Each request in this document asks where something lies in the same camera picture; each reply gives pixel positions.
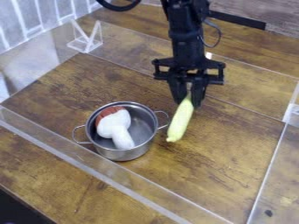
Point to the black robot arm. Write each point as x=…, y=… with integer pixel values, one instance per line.
x=186, y=16

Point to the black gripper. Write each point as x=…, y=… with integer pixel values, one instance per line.
x=189, y=65

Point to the stainless steel pot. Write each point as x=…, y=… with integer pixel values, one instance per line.
x=146, y=122

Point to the clear acrylic triangle stand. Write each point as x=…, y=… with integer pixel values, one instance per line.
x=86, y=43

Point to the black strip on wall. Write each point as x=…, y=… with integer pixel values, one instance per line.
x=238, y=20

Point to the plush mushroom toy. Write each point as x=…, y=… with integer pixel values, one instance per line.
x=113, y=124

